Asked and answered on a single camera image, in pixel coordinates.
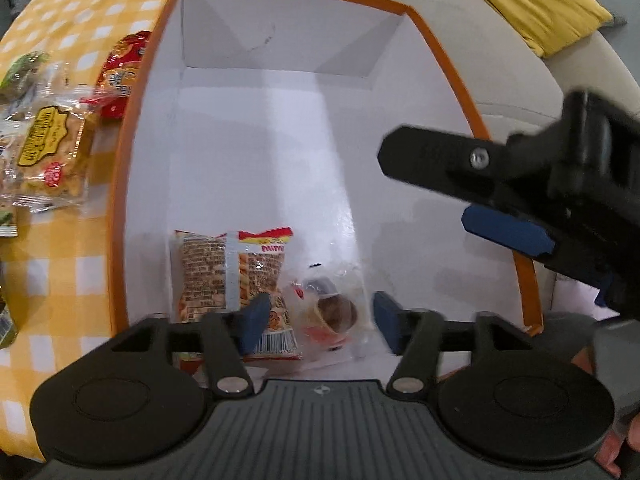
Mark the yellow checked tablecloth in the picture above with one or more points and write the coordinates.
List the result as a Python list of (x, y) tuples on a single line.
[(75, 10)]

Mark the beige sofa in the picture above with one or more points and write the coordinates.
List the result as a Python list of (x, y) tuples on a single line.
[(450, 35)]

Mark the light purple jacket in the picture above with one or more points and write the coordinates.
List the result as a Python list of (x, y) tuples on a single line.
[(575, 300)]

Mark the clear yellow-label cracker packet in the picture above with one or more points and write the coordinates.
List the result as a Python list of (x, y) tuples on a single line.
[(50, 155)]

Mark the green raisin packet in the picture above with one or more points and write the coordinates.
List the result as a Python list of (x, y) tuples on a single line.
[(22, 72), (7, 222)]

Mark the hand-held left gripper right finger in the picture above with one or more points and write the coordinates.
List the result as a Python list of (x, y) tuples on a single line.
[(386, 322)]

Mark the orange peanut snack packet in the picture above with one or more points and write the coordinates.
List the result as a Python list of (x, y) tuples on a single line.
[(210, 270)]

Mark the dark green snack packet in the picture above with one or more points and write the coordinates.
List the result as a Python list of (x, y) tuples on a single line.
[(6, 325)]

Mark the person's right hand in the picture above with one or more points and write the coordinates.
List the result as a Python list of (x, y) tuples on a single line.
[(627, 445)]

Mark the red noodle snack packet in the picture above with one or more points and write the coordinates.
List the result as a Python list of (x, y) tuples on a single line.
[(120, 75)]

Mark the clear pastry packet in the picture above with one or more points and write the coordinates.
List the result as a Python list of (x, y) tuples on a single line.
[(335, 312)]

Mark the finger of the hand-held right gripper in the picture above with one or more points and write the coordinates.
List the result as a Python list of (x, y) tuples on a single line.
[(505, 230), (430, 155)]

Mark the yellow cushion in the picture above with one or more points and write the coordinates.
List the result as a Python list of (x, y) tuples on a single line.
[(540, 5)]

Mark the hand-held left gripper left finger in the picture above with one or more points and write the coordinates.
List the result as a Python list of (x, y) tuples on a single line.
[(254, 322)]

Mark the orange cardboard box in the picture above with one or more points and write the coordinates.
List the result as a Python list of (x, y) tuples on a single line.
[(250, 135)]

